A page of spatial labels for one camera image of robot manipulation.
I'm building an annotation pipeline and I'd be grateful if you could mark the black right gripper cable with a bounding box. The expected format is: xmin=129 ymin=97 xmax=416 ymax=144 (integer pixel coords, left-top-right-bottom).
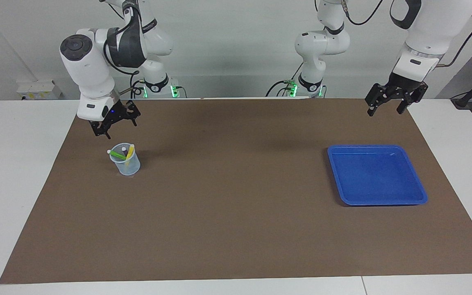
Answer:
xmin=99 ymin=0 xmax=143 ymax=99

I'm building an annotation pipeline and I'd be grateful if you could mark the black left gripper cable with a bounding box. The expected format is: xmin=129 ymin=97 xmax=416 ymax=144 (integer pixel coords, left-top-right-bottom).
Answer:
xmin=343 ymin=0 xmax=472 ymax=68

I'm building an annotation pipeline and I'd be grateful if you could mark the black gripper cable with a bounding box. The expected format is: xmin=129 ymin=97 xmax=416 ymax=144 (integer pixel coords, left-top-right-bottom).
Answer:
xmin=99 ymin=0 xmax=143 ymax=99
xmin=343 ymin=0 xmax=472 ymax=68

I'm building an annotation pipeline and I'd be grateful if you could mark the brown table mat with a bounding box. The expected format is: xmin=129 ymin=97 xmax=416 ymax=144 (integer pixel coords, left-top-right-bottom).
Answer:
xmin=0 ymin=98 xmax=472 ymax=284

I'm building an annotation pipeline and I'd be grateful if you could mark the black base cable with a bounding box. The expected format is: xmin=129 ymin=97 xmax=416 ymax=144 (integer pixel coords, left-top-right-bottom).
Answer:
xmin=130 ymin=79 xmax=188 ymax=100
xmin=265 ymin=59 xmax=304 ymax=98

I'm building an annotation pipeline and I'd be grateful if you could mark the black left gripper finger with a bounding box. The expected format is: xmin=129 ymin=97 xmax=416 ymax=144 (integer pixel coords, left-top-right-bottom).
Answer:
xmin=396 ymin=82 xmax=429 ymax=115
xmin=365 ymin=83 xmax=389 ymax=118

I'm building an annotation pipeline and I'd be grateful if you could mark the white power strip box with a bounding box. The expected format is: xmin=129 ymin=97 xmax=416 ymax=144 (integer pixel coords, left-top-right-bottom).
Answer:
xmin=16 ymin=79 xmax=63 ymax=100

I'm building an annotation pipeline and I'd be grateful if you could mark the blue plastic tray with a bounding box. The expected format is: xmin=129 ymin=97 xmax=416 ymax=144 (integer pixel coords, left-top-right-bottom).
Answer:
xmin=327 ymin=144 xmax=429 ymax=206

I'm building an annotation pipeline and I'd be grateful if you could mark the translucent plastic cup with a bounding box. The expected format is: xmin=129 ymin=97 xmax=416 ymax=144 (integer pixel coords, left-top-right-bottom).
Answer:
xmin=109 ymin=143 xmax=141 ymax=176

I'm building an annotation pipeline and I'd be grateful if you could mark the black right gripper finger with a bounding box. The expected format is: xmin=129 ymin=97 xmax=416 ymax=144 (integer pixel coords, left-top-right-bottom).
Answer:
xmin=90 ymin=121 xmax=113 ymax=139
xmin=124 ymin=101 xmax=141 ymax=127

